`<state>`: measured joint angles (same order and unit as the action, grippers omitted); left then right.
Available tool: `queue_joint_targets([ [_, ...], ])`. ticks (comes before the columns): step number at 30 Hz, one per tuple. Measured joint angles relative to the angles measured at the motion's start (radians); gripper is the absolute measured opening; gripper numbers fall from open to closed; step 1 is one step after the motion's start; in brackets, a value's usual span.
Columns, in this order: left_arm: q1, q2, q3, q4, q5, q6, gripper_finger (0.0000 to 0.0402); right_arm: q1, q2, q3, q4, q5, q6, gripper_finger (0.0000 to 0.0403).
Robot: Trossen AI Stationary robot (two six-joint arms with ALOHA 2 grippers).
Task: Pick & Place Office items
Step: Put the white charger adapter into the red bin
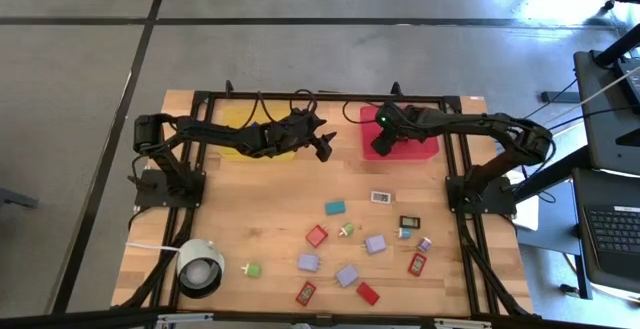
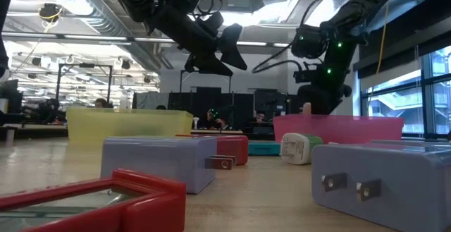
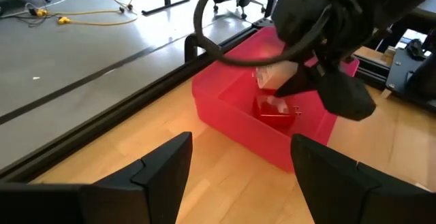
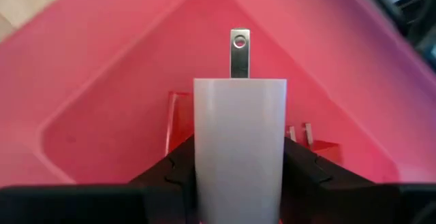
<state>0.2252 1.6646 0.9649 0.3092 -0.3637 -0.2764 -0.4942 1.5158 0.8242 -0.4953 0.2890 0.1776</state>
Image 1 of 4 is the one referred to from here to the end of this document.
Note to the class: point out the green white wall charger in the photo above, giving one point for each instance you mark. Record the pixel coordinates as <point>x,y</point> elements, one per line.
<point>347,229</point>

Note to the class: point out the black support beam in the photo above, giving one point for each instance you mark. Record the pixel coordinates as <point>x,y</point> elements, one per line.
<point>550,174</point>

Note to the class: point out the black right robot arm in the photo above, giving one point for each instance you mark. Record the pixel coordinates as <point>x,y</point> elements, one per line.
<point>475,121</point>

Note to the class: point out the black digital clock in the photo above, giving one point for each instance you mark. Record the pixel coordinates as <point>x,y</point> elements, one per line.
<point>409,222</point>

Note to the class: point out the white paper sheet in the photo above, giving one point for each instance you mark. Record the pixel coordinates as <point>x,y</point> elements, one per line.
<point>527,216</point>

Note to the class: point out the yellow plastic bin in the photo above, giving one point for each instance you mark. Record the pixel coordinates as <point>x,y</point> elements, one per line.
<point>235,116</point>

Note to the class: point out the red digital clock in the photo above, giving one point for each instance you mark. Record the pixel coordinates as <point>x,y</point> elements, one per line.
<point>417,264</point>
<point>306,294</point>

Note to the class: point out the dark grey laptop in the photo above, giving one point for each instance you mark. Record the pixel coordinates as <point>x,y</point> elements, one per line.
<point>615,229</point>

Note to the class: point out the dark chair leg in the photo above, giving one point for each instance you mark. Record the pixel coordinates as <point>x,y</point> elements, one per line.
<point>15,199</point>

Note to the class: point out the pink-red plastic bin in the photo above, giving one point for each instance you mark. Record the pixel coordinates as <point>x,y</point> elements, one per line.
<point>425,150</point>

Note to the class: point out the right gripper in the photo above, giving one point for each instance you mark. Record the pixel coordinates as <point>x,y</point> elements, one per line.
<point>395,121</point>

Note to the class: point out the red rectangular device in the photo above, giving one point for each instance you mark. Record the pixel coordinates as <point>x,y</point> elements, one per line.
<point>367,293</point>

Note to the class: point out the silver metal bracket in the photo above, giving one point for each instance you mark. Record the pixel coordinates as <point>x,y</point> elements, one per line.
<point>185,317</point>
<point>462,323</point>

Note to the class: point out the small purple wall charger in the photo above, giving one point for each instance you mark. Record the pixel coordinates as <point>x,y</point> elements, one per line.
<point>425,244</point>

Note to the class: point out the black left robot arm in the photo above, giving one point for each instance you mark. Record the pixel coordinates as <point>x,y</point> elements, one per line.
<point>210,133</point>

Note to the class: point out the black floor bracket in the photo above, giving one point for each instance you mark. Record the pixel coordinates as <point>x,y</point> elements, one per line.
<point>560,97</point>

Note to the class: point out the grey side table top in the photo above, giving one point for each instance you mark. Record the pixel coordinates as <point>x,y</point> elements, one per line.
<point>600,134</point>

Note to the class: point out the black aluminium table frame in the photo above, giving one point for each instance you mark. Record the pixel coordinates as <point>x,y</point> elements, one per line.
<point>430,98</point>

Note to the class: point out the black stand crossbar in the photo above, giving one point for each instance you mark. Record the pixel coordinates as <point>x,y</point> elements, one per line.
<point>75,316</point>

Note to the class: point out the black diagonal pole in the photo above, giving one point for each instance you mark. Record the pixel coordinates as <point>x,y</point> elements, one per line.
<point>617,49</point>

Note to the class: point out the lavender wall charger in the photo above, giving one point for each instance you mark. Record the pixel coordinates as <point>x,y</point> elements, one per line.
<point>347,275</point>
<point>376,244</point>
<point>308,262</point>

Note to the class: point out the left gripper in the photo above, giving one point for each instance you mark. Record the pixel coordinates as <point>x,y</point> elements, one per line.
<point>295,134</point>

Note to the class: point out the black frame clamp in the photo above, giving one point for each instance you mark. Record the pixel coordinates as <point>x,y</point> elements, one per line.
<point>229,88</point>
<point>396,89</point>

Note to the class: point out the small blue wall charger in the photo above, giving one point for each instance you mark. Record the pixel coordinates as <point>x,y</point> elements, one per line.
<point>404,233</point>

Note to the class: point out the teal digital clock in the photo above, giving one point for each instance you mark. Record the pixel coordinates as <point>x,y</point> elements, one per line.
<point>335,207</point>

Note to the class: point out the white digital clock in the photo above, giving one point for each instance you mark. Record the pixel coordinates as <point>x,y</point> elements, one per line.
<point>381,197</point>

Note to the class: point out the red wall charger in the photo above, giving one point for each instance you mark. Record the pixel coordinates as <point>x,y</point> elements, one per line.
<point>316,236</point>

